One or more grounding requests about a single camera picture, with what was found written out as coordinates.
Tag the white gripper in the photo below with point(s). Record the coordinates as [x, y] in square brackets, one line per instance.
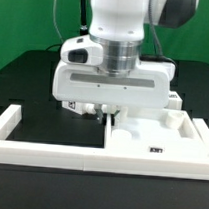
[146, 86]

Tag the white U-shaped obstacle fence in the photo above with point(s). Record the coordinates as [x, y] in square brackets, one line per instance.
[99, 159]

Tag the white square tabletop part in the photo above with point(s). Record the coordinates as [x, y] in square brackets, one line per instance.
[164, 131]

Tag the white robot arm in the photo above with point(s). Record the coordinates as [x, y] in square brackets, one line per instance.
[117, 25]

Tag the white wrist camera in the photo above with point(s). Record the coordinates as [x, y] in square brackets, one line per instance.
[82, 50]

